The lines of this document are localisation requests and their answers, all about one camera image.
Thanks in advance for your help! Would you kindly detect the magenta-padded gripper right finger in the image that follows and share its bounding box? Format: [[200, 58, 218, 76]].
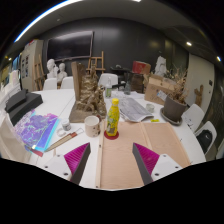
[[132, 142, 184, 186]]

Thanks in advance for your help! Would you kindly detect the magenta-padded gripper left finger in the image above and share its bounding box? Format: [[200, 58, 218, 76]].
[[43, 142, 92, 185]]

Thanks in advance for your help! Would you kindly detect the yellow drink bottle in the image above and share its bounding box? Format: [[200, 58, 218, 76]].
[[105, 97, 121, 138]]

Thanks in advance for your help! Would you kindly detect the clear tape roll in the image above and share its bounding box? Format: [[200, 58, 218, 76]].
[[55, 128, 68, 138]]

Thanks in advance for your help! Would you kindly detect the small jar grey lid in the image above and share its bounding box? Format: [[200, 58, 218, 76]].
[[60, 118, 72, 132]]

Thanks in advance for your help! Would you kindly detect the black backpack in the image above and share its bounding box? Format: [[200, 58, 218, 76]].
[[196, 129, 216, 154]]

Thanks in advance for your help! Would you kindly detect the light wooden drawing board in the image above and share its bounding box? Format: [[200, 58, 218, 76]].
[[95, 119, 191, 190]]

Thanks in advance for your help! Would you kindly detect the white dotted mug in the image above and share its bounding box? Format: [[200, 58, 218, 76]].
[[83, 115, 101, 138]]

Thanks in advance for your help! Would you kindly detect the white chair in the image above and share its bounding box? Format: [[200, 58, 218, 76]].
[[60, 76, 75, 90], [194, 120, 221, 156], [181, 103, 205, 133], [42, 77, 58, 91], [98, 73, 119, 88]]

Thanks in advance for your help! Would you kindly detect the flat round red coaster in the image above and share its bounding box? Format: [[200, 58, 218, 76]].
[[103, 129, 120, 141]]

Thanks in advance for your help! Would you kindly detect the small glass cup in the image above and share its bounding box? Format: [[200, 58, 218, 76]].
[[145, 103, 156, 114]]

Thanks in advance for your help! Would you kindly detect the grey newspaper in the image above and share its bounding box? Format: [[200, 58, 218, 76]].
[[118, 96, 155, 123]]

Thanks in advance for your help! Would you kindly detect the black flat box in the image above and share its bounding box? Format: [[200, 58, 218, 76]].
[[4, 89, 28, 113], [8, 92, 44, 126]]

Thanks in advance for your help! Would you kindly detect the cardboard box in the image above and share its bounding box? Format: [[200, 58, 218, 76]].
[[143, 73, 178, 106]]

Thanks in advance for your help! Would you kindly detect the golden carved sculpture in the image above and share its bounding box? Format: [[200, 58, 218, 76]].
[[68, 61, 108, 124]]

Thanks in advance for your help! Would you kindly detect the small wooden figure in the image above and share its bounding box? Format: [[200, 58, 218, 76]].
[[194, 84, 204, 108]]

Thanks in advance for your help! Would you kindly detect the dark brown box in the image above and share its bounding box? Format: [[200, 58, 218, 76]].
[[129, 71, 146, 94]]

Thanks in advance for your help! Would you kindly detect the white spray bottle green label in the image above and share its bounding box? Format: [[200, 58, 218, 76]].
[[105, 77, 113, 99]]

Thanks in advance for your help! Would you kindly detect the wooden easel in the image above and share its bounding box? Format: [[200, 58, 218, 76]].
[[33, 54, 46, 91], [87, 50, 106, 76]]

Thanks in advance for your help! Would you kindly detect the white plaster bust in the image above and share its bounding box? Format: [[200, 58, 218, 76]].
[[45, 58, 59, 80], [57, 62, 68, 81]]

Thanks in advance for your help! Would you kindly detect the white plaster figure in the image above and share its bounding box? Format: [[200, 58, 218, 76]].
[[154, 55, 168, 78]]

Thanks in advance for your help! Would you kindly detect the red box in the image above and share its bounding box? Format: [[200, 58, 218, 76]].
[[132, 60, 152, 75]]

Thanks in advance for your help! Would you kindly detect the white cabinet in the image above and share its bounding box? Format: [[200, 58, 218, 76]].
[[20, 39, 44, 92]]

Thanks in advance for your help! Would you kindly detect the long ceiling light strip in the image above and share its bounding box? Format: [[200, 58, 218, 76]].
[[13, 0, 84, 43]]

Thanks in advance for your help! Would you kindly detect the wooden-handled brush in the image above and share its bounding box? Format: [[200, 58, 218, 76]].
[[44, 128, 85, 153]]

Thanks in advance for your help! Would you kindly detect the black wall screen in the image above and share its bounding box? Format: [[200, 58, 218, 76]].
[[46, 30, 94, 63]]

